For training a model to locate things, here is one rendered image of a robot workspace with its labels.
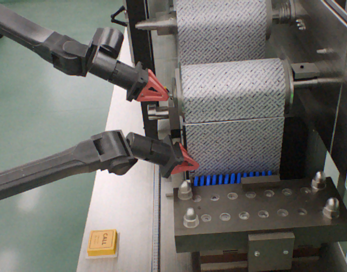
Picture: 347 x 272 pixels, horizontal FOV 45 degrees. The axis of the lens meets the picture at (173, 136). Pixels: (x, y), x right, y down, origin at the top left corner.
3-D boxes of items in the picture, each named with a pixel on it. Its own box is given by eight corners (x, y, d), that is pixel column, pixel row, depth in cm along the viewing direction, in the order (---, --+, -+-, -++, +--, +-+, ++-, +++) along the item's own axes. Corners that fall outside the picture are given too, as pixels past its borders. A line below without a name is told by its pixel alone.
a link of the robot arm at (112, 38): (63, 73, 103) (60, 51, 95) (77, 38, 109) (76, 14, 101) (111, 85, 103) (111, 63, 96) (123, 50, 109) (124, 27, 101)
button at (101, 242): (92, 236, 114) (90, 230, 113) (117, 234, 114) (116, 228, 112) (88, 257, 108) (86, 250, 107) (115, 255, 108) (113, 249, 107)
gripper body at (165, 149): (169, 179, 103) (142, 172, 99) (161, 153, 111) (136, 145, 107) (182, 161, 100) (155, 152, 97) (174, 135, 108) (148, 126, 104)
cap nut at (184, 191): (177, 190, 107) (176, 177, 104) (191, 189, 107) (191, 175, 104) (177, 200, 104) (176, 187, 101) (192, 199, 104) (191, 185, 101)
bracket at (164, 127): (164, 185, 129) (153, 97, 111) (185, 183, 128) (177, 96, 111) (164, 196, 124) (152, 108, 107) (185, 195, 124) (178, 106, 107)
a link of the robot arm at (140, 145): (129, 145, 96) (129, 125, 99) (115, 160, 100) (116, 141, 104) (155, 153, 99) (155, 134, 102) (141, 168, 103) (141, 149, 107)
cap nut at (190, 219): (183, 217, 99) (181, 203, 96) (198, 216, 99) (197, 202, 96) (183, 229, 96) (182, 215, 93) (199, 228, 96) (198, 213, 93)
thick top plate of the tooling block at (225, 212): (174, 204, 111) (172, 187, 108) (327, 194, 110) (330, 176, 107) (176, 253, 98) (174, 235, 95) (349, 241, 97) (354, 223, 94)
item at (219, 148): (189, 180, 112) (185, 124, 101) (278, 174, 111) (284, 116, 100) (189, 182, 112) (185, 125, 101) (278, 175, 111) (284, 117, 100)
